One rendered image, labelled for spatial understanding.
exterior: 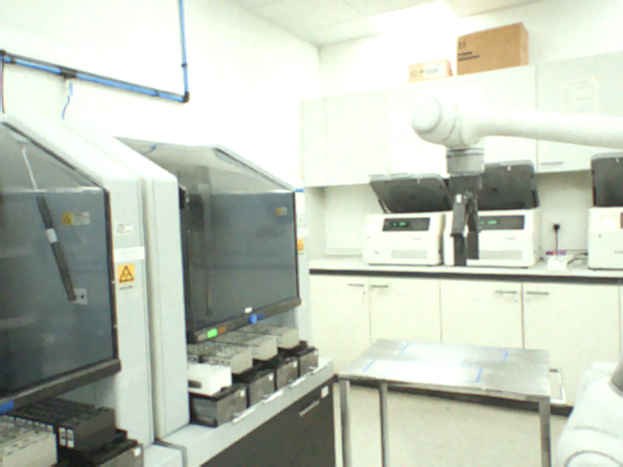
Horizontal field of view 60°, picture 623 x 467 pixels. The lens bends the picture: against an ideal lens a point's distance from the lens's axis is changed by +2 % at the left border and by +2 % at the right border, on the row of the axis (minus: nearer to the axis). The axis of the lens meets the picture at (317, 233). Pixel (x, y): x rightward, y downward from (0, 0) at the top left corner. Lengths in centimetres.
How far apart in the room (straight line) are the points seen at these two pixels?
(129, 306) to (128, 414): 27
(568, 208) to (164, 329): 319
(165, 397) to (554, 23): 359
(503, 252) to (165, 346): 251
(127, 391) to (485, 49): 328
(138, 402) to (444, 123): 100
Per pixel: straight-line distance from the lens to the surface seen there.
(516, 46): 400
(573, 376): 368
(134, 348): 146
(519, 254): 358
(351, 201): 456
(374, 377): 169
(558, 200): 415
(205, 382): 163
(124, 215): 141
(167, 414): 159
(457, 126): 116
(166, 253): 151
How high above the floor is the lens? 134
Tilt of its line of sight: 3 degrees down
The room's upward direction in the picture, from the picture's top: 2 degrees counter-clockwise
